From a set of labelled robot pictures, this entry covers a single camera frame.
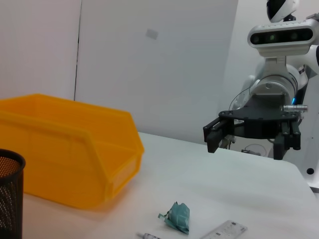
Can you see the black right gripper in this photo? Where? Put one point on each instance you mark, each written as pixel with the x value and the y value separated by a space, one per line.
pixel 261 119

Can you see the teal plastic wrapper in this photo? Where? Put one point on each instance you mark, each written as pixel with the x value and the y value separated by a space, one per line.
pixel 179 215

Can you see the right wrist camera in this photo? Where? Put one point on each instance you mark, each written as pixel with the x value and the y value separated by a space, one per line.
pixel 281 37

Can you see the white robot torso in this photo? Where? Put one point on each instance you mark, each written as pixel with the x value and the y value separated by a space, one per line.
pixel 312 179

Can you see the grey retractable pen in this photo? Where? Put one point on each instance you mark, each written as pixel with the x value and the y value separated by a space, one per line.
pixel 147 236

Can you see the black mesh pen cup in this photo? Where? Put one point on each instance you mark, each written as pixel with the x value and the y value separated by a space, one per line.
pixel 10 199

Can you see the transparent plastic ruler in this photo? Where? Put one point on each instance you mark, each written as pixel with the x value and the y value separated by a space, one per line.
pixel 226 230

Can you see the yellow plastic storage bin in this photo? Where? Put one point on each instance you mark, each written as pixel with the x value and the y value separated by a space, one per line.
pixel 62 149

